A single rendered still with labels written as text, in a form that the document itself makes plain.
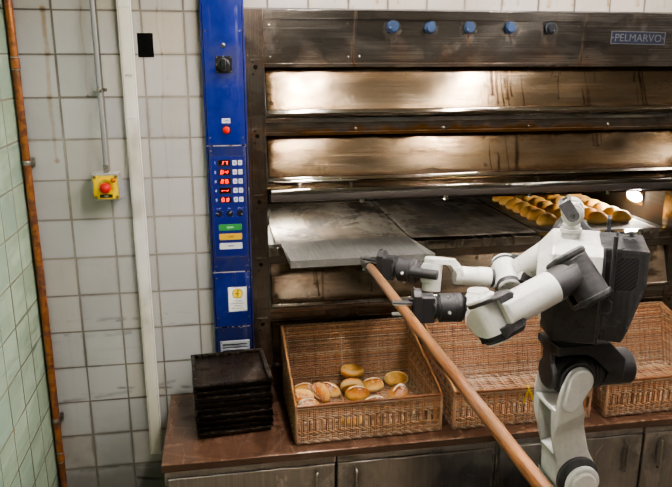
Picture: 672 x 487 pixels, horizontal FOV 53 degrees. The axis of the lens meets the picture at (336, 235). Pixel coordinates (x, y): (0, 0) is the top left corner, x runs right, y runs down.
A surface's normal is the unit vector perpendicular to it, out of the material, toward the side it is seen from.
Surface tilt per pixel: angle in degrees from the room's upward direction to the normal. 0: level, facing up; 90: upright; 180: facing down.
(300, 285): 70
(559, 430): 113
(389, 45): 90
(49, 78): 90
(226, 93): 90
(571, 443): 90
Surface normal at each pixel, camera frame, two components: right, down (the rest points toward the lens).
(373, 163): 0.15, -0.10
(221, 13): 0.17, 0.25
